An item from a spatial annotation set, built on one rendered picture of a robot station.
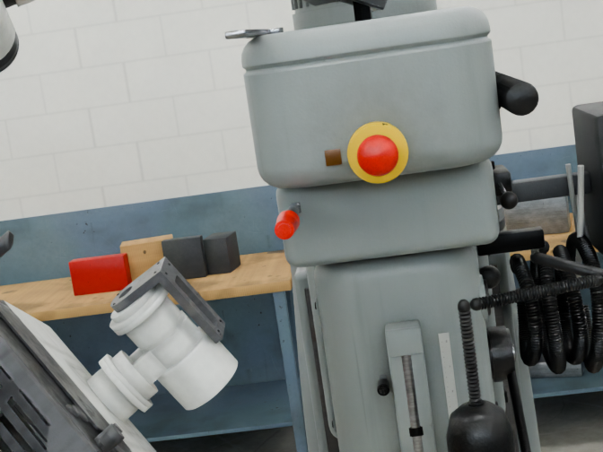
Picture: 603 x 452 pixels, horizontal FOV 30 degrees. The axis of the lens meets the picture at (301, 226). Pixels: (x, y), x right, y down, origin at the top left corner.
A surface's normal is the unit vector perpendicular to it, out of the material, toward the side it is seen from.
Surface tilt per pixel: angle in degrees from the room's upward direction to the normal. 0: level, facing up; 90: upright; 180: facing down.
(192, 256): 90
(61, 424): 68
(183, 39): 90
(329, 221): 90
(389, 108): 90
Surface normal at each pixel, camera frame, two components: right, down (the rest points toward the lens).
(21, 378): -0.16, -0.20
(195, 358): 0.37, 0.00
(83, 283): -0.11, 0.18
